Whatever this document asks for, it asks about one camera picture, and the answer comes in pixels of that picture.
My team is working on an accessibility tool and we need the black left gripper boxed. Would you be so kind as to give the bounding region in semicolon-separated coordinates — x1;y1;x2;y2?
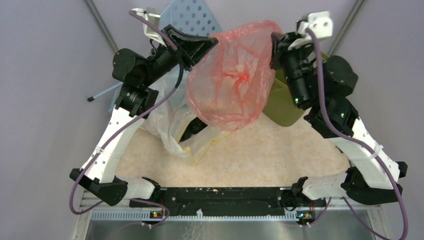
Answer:
140;24;219;87

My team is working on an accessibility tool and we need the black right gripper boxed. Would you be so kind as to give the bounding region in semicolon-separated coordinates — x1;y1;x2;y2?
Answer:
269;31;317;109

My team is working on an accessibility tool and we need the green mesh trash bin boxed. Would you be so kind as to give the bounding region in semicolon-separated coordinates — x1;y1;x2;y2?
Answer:
263;52;330;128

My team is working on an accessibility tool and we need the red translucent trash bag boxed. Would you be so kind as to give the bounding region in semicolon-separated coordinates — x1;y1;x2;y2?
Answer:
185;20;282;132

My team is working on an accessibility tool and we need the large translucent white plastic bag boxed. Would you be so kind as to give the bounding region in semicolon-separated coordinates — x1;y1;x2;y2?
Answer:
140;71;230;164

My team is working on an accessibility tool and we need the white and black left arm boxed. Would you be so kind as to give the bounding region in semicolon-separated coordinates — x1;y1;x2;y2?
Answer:
69;25;219;207

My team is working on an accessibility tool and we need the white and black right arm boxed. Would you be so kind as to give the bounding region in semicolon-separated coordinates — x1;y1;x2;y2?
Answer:
270;32;408;206

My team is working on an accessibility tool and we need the light blue perforated music stand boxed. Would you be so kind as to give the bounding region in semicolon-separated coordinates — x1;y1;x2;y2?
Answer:
87;0;223;102

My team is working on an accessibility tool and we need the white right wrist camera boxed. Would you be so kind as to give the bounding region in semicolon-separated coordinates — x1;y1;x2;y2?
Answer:
288;11;334;50

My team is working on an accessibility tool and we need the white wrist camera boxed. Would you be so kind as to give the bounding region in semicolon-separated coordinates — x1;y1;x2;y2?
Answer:
129;7;167;46
288;11;334;50

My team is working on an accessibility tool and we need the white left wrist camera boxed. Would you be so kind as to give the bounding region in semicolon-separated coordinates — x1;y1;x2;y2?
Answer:
129;7;167;46

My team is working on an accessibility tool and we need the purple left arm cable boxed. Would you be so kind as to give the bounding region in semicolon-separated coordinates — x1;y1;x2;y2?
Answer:
68;9;185;229

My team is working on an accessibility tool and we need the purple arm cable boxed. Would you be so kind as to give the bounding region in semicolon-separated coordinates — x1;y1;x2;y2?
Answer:
68;9;185;229
304;27;410;240

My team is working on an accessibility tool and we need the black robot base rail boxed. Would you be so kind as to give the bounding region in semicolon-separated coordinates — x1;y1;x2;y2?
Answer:
149;185;314;217

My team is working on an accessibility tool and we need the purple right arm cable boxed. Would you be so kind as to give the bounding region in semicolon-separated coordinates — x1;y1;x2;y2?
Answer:
304;27;410;240

